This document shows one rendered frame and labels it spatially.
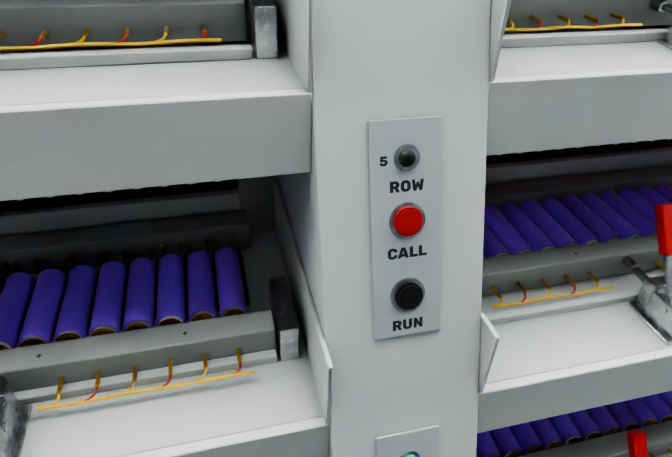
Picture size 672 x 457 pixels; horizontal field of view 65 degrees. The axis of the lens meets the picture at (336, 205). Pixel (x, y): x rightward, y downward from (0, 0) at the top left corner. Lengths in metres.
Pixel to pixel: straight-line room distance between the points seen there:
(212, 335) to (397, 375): 0.11
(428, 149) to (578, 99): 0.10
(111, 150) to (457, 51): 0.18
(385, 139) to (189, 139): 0.10
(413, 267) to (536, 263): 0.15
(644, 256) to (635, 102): 0.16
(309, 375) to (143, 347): 0.10
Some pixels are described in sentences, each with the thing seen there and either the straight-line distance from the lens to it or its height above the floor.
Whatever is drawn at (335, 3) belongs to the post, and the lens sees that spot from 0.27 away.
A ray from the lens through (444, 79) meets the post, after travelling 0.28.
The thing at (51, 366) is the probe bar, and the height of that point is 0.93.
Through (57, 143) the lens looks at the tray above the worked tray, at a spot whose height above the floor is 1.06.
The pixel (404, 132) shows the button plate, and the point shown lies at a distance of 0.27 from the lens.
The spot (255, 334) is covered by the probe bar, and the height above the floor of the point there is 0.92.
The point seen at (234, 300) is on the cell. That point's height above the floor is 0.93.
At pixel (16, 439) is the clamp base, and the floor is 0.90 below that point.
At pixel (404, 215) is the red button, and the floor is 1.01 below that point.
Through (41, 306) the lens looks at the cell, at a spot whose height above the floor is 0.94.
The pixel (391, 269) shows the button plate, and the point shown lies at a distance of 0.29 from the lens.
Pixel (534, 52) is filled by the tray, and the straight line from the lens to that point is 0.35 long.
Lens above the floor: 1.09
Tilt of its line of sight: 16 degrees down
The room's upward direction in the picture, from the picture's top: 3 degrees counter-clockwise
